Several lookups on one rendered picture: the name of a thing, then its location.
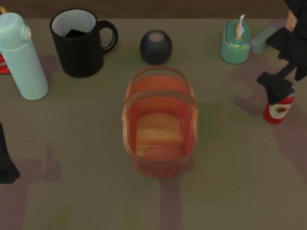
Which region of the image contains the red can with label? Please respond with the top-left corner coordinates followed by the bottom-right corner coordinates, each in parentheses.
top-left (262, 85), bottom-right (296, 126)

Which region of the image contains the red object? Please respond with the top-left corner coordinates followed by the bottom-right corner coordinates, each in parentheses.
top-left (0, 53), bottom-right (12, 75)

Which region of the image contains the pale grey-blue rectangular box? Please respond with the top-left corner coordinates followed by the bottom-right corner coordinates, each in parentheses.
top-left (250, 23), bottom-right (282, 56)

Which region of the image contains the teal tissue box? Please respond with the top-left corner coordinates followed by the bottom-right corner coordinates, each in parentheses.
top-left (220, 20), bottom-right (251, 65)

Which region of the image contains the white tissue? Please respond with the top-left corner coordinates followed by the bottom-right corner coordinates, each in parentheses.
top-left (234, 14), bottom-right (246, 40)

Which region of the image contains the dark round speaker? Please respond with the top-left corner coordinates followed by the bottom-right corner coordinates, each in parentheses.
top-left (140, 29), bottom-right (174, 66)

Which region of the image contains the black mug with white interior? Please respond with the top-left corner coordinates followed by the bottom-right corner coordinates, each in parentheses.
top-left (49, 9), bottom-right (119, 79)

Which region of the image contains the mint green thermos bottle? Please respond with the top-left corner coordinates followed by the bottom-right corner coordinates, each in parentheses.
top-left (0, 11), bottom-right (49, 101)

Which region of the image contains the orange wicker basket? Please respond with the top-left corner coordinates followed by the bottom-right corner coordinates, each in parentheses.
top-left (121, 66), bottom-right (199, 180)

